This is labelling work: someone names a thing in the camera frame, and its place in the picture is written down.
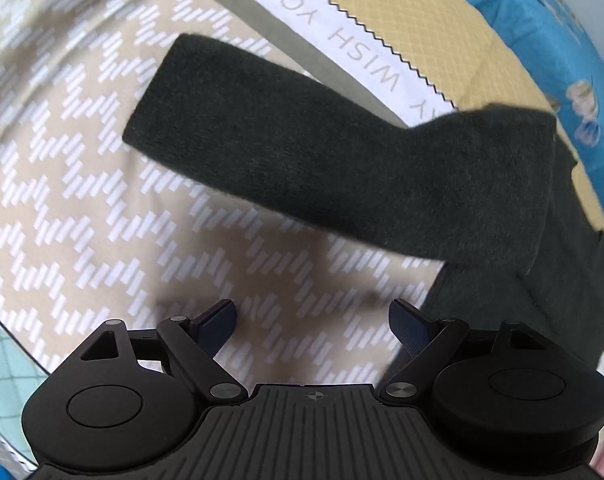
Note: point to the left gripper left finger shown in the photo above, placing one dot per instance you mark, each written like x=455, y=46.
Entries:
x=191, y=344

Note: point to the blue floral bed quilt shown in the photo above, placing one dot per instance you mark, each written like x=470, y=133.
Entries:
x=555, y=49

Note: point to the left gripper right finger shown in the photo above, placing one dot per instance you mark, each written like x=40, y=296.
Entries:
x=429, y=345

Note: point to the dark green knit garment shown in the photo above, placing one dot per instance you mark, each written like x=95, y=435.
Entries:
x=488, y=192

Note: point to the teal quilted mat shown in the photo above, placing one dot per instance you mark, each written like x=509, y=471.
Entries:
x=20, y=375

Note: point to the yellow beige patterned table cloth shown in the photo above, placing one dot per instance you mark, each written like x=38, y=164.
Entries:
x=92, y=229

